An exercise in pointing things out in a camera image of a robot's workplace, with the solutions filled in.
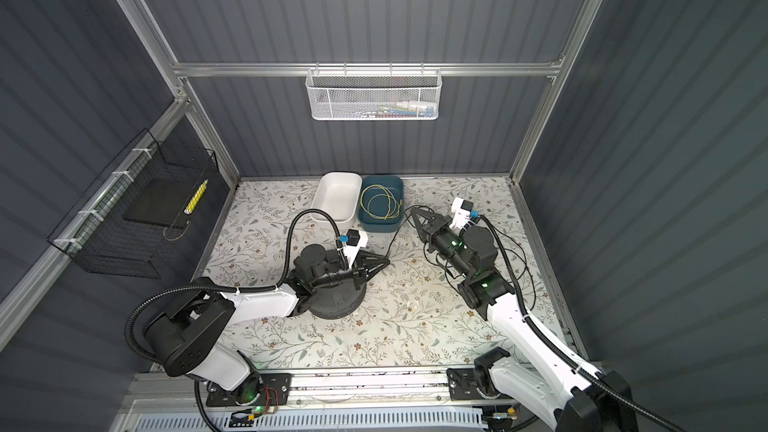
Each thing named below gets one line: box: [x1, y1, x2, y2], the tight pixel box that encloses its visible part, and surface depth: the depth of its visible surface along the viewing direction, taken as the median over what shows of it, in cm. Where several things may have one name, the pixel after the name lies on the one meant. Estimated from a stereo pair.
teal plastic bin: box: [358, 175, 404, 233], surface depth 114 cm
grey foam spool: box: [306, 280, 367, 320], surface depth 84 cm
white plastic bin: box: [311, 171, 363, 231], surface depth 117 cm
